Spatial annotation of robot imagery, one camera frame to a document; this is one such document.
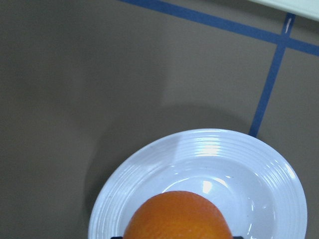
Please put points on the orange fruit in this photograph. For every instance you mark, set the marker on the orange fruit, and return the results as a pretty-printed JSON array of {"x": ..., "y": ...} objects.
[{"x": 177, "y": 215}]

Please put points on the cream bear print tray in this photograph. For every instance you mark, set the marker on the cream bear print tray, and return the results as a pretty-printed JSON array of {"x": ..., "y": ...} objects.
[{"x": 305, "y": 8}]

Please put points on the white ribbed plate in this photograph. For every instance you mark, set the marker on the white ribbed plate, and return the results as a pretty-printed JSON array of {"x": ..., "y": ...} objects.
[{"x": 254, "y": 187}]

